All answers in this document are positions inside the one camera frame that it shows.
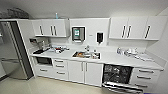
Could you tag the black built-in microwave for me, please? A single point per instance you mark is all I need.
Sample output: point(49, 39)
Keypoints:
point(43, 61)

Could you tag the white two-door base cabinet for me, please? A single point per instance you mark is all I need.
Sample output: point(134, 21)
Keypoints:
point(85, 72)

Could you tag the chrome faucet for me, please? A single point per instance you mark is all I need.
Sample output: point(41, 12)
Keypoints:
point(87, 49)

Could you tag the light blue bottle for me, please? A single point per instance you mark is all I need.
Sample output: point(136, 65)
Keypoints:
point(56, 15)

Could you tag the steel kitchen sink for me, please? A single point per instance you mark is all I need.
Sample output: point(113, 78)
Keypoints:
point(86, 55)

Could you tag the white dish cloth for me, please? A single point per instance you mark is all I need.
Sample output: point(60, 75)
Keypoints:
point(144, 57)

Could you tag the black coffee machine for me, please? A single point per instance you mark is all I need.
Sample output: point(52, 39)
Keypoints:
point(37, 45)

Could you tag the white drawer unit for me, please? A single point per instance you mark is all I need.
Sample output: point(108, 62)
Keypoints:
point(145, 78)
point(60, 68)

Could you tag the stainless steel refrigerator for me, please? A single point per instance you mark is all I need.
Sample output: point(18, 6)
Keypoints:
point(13, 50)

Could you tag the grey paper towel dispenser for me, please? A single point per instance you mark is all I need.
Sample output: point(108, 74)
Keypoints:
point(78, 34)

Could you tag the stainless steel dishwasher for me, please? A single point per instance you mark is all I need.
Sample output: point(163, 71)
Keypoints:
point(116, 78)

